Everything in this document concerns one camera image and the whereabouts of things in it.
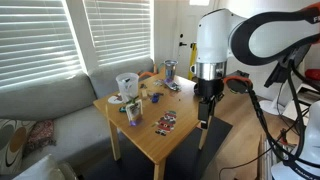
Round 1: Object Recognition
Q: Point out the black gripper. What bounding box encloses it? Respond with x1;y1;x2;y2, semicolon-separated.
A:
194;78;225;130

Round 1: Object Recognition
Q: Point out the silver metal cup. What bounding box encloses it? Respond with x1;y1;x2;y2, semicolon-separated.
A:
159;59;179;81

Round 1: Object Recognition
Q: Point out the clear plastic cup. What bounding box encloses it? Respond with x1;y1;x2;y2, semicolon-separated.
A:
115;72;140;103

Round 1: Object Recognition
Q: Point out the light wooden square table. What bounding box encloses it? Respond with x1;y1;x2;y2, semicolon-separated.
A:
92;73;223;180

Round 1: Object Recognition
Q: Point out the purple and white packet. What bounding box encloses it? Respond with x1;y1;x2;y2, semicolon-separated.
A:
163;78;183;93

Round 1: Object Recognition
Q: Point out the dark blue rug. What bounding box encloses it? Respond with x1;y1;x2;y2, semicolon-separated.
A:
79;116;234;180

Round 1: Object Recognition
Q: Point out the yellow upright object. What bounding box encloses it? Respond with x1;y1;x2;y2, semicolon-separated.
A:
187;42;198;81

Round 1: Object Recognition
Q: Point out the small blue toy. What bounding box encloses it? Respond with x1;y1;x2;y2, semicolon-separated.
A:
149;92;165;104

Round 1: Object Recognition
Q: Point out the white fan stand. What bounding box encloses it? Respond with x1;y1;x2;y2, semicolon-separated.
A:
259;79;284;117

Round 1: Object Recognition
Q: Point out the orange octopus plush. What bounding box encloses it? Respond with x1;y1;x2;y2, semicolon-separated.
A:
137;63;159;81

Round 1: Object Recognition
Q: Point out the black monitor screen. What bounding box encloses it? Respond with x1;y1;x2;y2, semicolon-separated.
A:
264;43;313;89

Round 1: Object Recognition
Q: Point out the white door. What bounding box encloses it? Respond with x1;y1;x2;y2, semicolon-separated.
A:
174;0;218;81

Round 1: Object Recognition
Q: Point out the round white red coaster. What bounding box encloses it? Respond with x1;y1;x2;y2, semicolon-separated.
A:
107;93;125;105

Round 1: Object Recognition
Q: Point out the white shelf unit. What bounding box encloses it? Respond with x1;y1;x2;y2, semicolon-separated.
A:
283;82;320;126

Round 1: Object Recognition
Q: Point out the red object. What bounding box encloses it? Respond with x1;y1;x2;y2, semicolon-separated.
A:
304;68;320;82

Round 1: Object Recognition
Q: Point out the white window blind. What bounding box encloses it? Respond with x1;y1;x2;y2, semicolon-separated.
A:
0;0;83;89
83;0;153;66

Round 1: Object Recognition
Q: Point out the grey fabric sofa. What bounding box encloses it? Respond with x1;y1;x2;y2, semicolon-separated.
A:
0;55;156;176

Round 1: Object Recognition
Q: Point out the red floral cushion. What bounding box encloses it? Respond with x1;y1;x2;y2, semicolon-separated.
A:
23;119;57;155

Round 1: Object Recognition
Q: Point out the plain white pillow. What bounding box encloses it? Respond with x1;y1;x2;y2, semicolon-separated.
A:
12;153;79;180

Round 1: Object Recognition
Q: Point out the circle patterned cushion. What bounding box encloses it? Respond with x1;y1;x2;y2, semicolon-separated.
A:
0;118;37;176

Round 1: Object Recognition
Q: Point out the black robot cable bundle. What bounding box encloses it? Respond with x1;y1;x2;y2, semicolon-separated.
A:
218;58;320;174

